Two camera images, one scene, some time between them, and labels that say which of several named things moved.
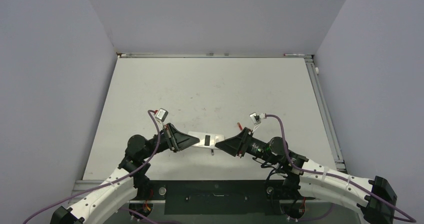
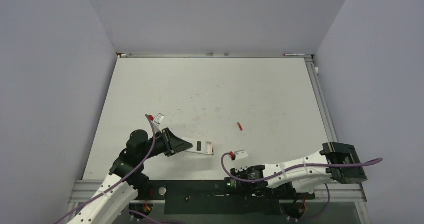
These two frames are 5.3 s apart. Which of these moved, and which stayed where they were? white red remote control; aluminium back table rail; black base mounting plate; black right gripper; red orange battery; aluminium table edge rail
Moved: black right gripper; white red remote control
Stayed: red orange battery; black base mounting plate; aluminium table edge rail; aluminium back table rail
